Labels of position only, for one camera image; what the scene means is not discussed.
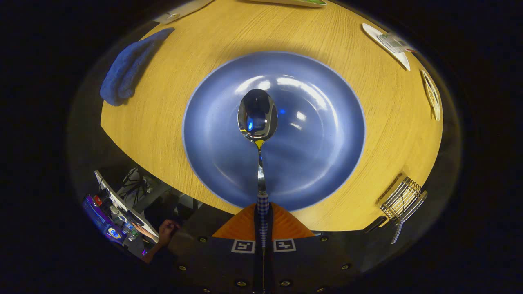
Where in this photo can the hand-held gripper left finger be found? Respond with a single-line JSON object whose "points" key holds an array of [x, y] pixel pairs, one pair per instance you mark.
{"points": [[220, 265]]}

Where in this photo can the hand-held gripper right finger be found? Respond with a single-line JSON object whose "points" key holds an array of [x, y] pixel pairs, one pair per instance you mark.
{"points": [[306, 265]]}

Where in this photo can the blue round plate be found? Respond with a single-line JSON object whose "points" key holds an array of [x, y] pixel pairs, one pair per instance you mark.
{"points": [[318, 143]]}

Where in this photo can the white divided dish of beans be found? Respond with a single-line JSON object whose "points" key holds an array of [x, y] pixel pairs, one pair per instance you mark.
{"points": [[432, 96]]}

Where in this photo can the blue folded towel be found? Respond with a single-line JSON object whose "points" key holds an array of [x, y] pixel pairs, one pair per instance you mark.
{"points": [[126, 69]]}

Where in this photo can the white square coaster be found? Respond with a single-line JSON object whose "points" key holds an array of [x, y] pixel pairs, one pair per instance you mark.
{"points": [[402, 59]]}

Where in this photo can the white bottle with green label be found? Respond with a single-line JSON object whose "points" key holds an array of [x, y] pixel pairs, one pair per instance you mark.
{"points": [[394, 42]]}

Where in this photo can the white toaster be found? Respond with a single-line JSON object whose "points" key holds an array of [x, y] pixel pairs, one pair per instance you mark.
{"points": [[179, 12]]}

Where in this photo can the grey plate of food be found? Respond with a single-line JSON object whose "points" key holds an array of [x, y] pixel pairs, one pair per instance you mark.
{"points": [[294, 2]]}

